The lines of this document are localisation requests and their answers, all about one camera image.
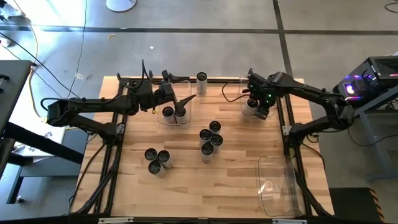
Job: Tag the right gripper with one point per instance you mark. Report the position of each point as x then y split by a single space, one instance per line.
259 90

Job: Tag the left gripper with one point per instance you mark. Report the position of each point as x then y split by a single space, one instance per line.
163 95

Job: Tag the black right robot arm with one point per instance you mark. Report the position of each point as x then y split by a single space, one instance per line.
311 93

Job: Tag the clear plastic bin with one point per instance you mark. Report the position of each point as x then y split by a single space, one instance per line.
276 186
185 90
244 81

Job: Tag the black table edge clamp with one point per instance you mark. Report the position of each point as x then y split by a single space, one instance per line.
250 71
151 74

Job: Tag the small tan floor scrap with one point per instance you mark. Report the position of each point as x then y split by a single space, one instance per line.
112 36

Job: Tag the white floor label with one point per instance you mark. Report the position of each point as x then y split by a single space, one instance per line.
79 76

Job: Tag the white round stand base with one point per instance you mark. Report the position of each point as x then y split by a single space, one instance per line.
121 4

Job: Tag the grey metal stand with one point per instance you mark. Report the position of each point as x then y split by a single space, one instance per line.
376 146

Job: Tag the black box with hazard stripes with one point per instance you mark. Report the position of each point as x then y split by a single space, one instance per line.
351 205

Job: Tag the black computer with coloured lights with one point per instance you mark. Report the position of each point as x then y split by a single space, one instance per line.
382 68

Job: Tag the white printed box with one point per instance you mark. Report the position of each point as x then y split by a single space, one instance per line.
46 133

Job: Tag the black desk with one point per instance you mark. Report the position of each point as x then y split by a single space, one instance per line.
12 81

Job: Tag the white power adapter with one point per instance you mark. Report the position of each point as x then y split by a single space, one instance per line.
3 41

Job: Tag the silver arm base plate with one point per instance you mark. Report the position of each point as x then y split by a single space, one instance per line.
120 128
287 129

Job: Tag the black aluminium table frame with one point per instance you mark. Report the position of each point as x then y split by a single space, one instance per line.
217 81

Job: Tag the white table edge bracket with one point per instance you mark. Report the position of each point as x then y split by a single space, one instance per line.
115 220
289 221

